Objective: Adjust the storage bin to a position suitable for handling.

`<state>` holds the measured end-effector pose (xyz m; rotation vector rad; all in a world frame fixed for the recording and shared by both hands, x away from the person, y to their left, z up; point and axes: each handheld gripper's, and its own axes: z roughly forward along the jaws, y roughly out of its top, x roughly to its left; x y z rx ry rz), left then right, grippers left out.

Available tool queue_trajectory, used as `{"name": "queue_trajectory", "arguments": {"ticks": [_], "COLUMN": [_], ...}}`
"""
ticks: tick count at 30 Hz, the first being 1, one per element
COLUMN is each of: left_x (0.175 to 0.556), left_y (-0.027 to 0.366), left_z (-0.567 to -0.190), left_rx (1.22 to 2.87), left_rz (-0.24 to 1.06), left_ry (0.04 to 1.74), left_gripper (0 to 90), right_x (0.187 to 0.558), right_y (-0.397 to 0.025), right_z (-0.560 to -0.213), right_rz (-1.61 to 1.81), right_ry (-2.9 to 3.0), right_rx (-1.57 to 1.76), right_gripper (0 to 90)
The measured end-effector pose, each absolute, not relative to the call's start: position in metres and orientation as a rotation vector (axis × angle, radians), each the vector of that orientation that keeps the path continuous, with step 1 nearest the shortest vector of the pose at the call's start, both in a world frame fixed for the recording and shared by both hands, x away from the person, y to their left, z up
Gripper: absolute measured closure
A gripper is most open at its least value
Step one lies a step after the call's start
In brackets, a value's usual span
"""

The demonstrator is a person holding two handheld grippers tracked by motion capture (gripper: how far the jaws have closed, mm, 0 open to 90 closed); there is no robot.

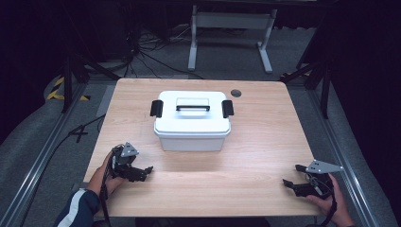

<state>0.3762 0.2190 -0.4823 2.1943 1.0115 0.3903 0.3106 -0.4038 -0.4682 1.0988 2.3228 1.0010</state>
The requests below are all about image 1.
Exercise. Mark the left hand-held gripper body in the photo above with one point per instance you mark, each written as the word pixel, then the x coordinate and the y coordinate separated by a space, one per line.
pixel 126 164

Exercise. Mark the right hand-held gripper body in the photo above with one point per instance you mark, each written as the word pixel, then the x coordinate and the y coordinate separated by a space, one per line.
pixel 318 186

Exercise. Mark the person's right hand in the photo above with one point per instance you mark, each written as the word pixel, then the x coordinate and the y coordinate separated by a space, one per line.
pixel 334 208

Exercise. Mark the person's left hand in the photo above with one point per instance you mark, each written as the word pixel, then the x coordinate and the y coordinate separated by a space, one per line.
pixel 102 179

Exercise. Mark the white plastic storage box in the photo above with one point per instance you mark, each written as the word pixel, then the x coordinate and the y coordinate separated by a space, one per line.
pixel 190 143

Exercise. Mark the black box latch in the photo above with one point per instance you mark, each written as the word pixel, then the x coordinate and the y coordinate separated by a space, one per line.
pixel 156 108
pixel 227 108

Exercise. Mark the grey floor plate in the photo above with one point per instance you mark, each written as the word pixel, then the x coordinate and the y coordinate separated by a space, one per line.
pixel 105 101

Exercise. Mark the white storage box lid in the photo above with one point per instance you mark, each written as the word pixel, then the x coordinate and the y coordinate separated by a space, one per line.
pixel 192 118

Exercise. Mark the black tripod stand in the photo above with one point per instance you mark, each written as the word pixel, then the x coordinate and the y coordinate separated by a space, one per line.
pixel 318 75
pixel 75 72

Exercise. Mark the aluminium floor rail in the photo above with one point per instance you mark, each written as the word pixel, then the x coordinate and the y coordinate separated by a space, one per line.
pixel 38 164
pixel 343 157

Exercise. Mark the grey metal stand frame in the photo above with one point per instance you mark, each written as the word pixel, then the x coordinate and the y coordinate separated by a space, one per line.
pixel 231 20

